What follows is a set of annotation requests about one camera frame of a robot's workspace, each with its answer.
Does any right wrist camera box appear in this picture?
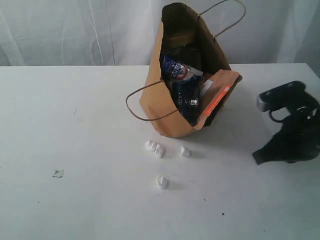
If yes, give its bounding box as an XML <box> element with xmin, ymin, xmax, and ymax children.
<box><xmin>256</xmin><ymin>80</ymin><xmax>320</xmax><ymax>115</ymax></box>

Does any brown orange coffee pouch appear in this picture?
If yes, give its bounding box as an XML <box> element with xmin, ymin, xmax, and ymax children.
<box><xmin>194</xmin><ymin>69</ymin><xmax>242</xmax><ymax>131</ymax></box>

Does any white blue salt packet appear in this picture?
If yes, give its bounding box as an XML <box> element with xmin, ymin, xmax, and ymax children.
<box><xmin>161</xmin><ymin>55</ymin><xmax>204</xmax><ymax>82</ymax></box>

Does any clear plastic scrap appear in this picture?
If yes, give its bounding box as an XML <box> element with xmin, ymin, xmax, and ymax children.
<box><xmin>52</xmin><ymin>169</ymin><xmax>64</xmax><ymax>179</ymax></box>

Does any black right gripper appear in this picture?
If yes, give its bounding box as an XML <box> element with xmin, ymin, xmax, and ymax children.
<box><xmin>252</xmin><ymin>106</ymin><xmax>320</xmax><ymax>165</ymax></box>

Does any white backdrop curtain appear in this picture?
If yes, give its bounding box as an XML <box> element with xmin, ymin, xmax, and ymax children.
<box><xmin>0</xmin><ymin>0</ymin><xmax>320</xmax><ymax>67</ymax></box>

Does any dark noodle package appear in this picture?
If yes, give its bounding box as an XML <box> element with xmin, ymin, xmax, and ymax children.
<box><xmin>172</xmin><ymin>75</ymin><xmax>202</xmax><ymax>126</ymax></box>

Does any brown paper shopping bag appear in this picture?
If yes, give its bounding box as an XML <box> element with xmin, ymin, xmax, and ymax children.
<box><xmin>139</xmin><ymin>2</ymin><xmax>232</xmax><ymax>138</ymax></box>

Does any nut jar with gold lid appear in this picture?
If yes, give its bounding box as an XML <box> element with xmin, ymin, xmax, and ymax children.
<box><xmin>163</xmin><ymin>29</ymin><xmax>196</xmax><ymax>48</ymax></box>

